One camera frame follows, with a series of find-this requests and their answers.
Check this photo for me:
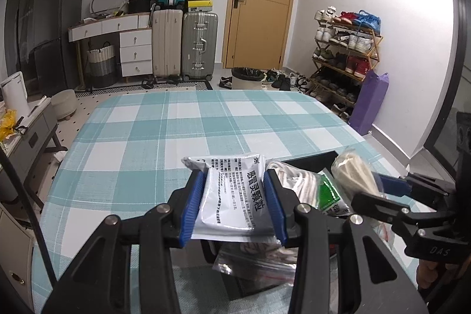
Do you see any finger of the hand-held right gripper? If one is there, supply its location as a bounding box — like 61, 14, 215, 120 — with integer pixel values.
351, 190, 448, 231
375, 172, 457, 207

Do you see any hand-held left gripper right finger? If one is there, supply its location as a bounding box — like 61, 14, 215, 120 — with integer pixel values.
262, 169, 424, 314

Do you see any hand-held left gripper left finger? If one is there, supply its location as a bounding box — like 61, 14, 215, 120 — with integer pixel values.
42, 170, 207, 314

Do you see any clear bag with beige contents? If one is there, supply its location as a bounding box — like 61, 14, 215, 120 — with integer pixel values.
330, 148, 385, 200

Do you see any white braided rope bundle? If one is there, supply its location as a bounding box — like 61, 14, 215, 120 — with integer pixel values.
266, 160, 321, 212

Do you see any white grey medicine packet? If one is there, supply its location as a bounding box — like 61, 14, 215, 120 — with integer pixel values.
181, 153, 280, 243

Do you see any green and white packet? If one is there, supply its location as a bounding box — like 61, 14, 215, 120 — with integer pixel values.
317, 169, 350, 217

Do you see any clear zip bag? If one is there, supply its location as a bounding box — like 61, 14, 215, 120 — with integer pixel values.
213, 241, 298, 282

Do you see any black cardboard box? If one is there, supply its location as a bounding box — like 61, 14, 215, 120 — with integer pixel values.
200, 150, 354, 303

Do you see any person's right hand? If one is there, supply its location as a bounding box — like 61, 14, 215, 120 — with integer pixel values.
417, 257, 459, 303

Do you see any teal checked tablecloth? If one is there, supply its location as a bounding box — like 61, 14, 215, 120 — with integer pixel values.
31, 89, 442, 314

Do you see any purple bag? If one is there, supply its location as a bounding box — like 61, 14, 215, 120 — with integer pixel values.
348, 69, 389, 136

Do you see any dark glass door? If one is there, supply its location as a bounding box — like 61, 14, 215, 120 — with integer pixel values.
423, 0, 471, 177

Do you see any pile of shoes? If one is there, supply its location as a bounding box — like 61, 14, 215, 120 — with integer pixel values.
219, 67, 313, 94

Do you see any white bin with black liner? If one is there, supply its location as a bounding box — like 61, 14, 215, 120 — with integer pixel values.
231, 67, 266, 91

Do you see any wooden shoe rack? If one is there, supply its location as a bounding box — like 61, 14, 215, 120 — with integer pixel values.
311, 7, 383, 121

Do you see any black white striped rug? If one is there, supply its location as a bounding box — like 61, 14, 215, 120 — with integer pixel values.
75, 79, 214, 94

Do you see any dotted floor mat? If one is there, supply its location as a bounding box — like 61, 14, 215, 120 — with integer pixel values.
52, 90, 111, 162

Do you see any silver suitcase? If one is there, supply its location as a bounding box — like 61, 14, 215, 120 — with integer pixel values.
181, 11, 219, 82

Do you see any white drawer dresser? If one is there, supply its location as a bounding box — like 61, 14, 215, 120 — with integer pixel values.
68, 13, 153, 84

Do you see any round white stool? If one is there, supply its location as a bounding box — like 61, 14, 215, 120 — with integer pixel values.
51, 89, 77, 121

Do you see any beige suitcase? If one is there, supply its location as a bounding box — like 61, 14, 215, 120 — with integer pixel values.
152, 8, 183, 79

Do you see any woven laundry basket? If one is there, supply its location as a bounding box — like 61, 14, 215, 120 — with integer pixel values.
86, 43, 117, 88

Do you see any grey side cabinet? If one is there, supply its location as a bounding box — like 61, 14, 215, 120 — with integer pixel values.
0, 102, 60, 197

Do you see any white cabinet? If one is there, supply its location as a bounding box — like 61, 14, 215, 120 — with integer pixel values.
0, 204, 37, 303

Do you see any black yellow shoebox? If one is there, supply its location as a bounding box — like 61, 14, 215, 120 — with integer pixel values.
188, 1, 215, 13

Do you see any wooden door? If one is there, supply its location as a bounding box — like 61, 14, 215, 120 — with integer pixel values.
222, 0, 298, 69

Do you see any yellow plastic bag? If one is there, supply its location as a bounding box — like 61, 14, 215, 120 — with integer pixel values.
0, 110, 19, 142

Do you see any white appliance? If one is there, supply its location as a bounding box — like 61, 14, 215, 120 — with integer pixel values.
0, 73, 30, 118

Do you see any grey refrigerator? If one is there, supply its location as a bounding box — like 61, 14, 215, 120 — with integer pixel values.
20, 0, 85, 96

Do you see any black cable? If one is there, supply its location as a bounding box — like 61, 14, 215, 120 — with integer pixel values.
0, 148, 57, 283

